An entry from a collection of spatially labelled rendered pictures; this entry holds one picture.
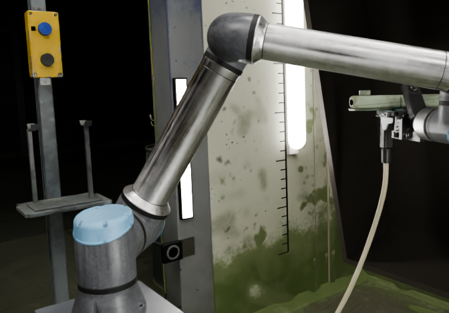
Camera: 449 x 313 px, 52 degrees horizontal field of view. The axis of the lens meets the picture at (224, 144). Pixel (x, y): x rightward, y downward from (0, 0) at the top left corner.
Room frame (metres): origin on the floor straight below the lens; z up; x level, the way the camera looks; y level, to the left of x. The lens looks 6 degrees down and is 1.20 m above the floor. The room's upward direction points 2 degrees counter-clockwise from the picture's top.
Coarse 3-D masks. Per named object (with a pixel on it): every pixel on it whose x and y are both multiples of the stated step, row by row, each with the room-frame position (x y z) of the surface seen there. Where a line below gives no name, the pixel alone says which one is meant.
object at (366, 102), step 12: (360, 96) 1.39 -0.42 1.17; (372, 96) 1.39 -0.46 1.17; (384, 96) 1.40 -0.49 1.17; (396, 96) 1.41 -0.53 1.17; (432, 96) 1.43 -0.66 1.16; (360, 108) 1.39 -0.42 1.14; (372, 108) 1.39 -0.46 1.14; (384, 108) 1.40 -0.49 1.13; (384, 132) 1.41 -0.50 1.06; (384, 144) 1.41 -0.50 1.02; (384, 156) 1.42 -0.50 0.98
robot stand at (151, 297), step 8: (144, 288) 1.29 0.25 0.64; (144, 296) 1.23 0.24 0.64; (152, 296) 1.23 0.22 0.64; (160, 296) 1.23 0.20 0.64; (56, 304) 1.20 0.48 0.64; (64, 304) 1.20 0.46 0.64; (72, 304) 1.20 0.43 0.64; (152, 304) 1.18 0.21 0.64; (160, 304) 1.18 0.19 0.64; (168, 304) 1.18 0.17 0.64; (40, 312) 1.16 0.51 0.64; (48, 312) 1.16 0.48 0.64; (56, 312) 1.16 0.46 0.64; (64, 312) 1.15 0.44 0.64; (152, 312) 1.13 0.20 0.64; (160, 312) 1.13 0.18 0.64; (168, 312) 1.13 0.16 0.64; (176, 312) 1.13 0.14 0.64
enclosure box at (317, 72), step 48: (336, 0) 1.87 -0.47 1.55; (384, 0) 1.88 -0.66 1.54; (432, 0) 1.72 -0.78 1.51; (432, 48) 1.76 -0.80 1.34; (336, 96) 1.87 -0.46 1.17; (336, 144) 1.87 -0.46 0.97; (432, 144) 1.84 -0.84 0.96; (336, 192) 1.84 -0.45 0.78; (432, 192) 1.88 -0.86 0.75; (384, 240) 2.00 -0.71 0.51; (432, 240) 1.92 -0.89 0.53; (432, 288) 1.56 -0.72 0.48
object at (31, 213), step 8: (40, 200) 1.86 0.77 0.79; (48, 200) 1.85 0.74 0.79; (56, 200) 1.85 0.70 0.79; (104, 200) 1.81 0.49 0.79; (24, 208) 1.73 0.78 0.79; (64, 208) 1.70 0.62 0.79; (72, 208) 1.72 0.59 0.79; (80, 208) 1.73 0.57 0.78; (32, 216) 1.63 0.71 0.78; (40, 216) 1.65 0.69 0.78
